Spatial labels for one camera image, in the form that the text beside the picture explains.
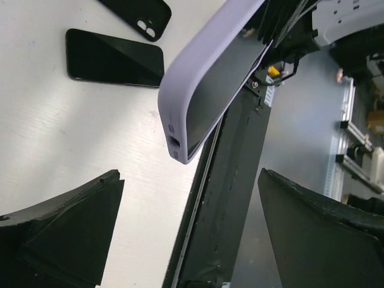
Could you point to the right white cable duct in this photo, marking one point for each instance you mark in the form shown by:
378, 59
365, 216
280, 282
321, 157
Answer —
269, 95

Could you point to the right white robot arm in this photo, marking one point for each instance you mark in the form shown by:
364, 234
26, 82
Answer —
294, 29

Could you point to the white cable duct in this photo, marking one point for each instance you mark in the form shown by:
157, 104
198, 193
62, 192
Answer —
329, 189
269, 95

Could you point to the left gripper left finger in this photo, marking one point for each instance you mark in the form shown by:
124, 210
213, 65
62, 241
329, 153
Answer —
63, 241

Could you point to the left white cable duct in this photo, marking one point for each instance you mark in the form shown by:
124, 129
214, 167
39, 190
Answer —
329, 189

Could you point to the black phone case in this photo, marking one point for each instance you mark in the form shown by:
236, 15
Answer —
147, 17

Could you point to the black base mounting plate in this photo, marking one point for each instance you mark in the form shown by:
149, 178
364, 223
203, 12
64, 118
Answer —
209, 236

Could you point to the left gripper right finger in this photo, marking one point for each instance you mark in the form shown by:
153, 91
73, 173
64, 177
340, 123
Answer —
318, 241

